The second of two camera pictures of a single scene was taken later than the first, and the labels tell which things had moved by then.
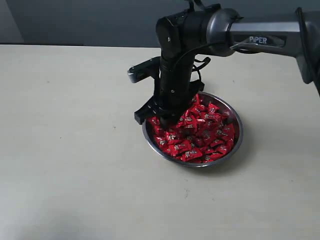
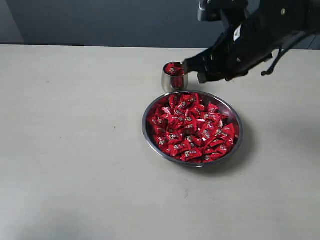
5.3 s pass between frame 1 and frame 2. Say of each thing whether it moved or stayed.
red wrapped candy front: stayed
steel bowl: stayed
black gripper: moved
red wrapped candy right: stayed
